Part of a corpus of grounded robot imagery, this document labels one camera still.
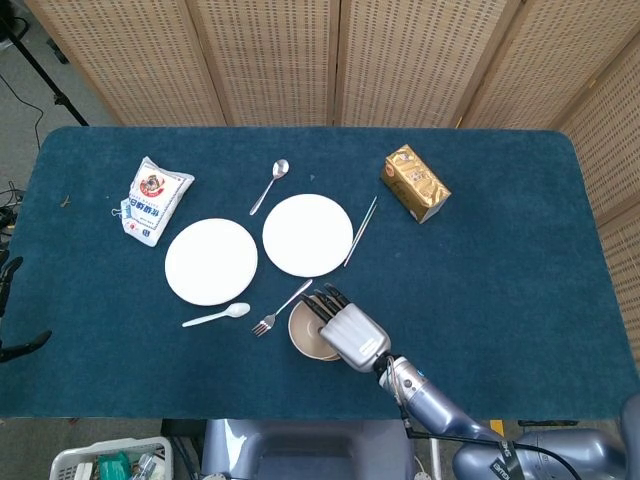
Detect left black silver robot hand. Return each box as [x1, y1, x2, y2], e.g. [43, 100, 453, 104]
[0, 256, 53, 364]

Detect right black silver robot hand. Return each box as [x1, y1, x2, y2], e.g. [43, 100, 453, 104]
[299, 283, 392, 374]

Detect white round plate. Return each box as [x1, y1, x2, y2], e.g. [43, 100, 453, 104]
[262, 193, 354, 278]
[164, 217, 259, 307]

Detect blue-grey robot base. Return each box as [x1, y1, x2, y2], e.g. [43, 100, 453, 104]
[199, 418, 416, 480]

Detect metal fork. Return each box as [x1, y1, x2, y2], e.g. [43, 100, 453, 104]
[251, 278, 314, 338]

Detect white plastic spoon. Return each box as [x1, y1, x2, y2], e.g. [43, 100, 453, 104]
[181, 302, 252, 329]

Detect gold foil package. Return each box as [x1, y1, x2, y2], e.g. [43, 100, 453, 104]
[379, 143, 453, 225]

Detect metal spoon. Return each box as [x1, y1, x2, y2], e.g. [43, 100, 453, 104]
[248, 158, 291, 217]

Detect metal chopstick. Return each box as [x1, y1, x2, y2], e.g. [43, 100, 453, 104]
[344, 197, 379, 268]
[343, 195, 377, 266]

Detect white table leg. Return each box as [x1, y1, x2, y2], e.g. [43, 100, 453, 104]
[427, 437, 444, 480]

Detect blue table cloth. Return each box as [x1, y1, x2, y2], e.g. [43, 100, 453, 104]
[0, 125, 626, 421]

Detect white printed food bag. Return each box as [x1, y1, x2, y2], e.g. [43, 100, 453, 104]
[121, 156, 196, 248]

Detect white plastic basket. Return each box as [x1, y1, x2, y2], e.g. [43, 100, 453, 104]
[49, 436, 174, 480]

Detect black tripod stand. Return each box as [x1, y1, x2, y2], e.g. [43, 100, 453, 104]
[0, 14, 90, 127]

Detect wicker folding screen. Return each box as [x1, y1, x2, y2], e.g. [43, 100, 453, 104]
[22, 0, 640, 361]

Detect bundle of black cables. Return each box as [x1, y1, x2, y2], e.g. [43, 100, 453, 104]
[0, 182, 24, 241]

